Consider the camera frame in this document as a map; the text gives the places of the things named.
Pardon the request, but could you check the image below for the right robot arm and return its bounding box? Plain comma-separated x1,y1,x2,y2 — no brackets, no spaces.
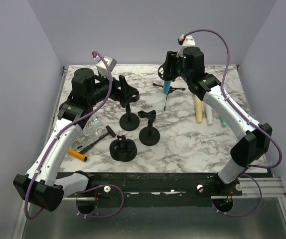
161,47,273,195

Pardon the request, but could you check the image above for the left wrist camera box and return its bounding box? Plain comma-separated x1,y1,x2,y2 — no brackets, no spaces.
94,56,118,78

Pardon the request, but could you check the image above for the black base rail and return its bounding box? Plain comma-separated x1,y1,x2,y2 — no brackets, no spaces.
58,171,243,209

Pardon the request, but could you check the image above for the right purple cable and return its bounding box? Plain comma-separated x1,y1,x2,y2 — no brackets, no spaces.
182,29,284,217

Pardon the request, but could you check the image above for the beige microphone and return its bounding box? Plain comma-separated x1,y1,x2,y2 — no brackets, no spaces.
194,95,203,123

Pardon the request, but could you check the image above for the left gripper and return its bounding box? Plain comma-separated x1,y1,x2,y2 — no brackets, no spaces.
88,71,138,106

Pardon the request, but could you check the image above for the orange yellow tool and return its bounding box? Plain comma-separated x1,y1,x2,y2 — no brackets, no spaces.
67,149,88,162

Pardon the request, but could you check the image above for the white microphone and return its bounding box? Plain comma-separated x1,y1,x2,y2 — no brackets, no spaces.
203,103,213,126

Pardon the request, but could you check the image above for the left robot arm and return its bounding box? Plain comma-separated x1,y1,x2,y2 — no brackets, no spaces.
13,68,140,212

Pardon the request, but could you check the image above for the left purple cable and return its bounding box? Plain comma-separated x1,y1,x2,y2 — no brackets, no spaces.
23,51,125,220

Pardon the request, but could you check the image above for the clear plastic screw box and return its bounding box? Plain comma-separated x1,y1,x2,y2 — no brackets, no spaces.
70,116,106,151

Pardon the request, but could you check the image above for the blue microphone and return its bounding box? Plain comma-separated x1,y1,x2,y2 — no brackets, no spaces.
163,75,171,95

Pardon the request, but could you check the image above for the purple cable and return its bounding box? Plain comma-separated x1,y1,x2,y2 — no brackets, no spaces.
182,29,284,217
23,51,125,220

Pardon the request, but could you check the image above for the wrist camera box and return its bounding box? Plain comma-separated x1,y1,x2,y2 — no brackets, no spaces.
94,56,118,78
176,35,196,57

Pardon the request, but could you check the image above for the black t-handle tool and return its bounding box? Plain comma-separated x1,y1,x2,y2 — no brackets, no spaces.
79,126,116,154

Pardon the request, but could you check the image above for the black shock-mount round stand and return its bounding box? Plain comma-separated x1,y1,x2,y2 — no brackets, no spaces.
109,135,137,162

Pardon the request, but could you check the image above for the mint green microphone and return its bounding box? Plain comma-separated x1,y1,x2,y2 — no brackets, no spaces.
219,115,227,127

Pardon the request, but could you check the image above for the short black clip stand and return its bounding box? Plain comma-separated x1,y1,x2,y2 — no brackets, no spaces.
138,110,160,146

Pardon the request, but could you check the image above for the tall black clip stand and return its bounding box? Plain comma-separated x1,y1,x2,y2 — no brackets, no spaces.
119,94,140,131

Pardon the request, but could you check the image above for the black tripod shock-mount stand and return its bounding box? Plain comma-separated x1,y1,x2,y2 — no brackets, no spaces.
152,63,186,111

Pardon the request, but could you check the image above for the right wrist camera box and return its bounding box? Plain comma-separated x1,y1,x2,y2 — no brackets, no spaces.
176,35,196,57

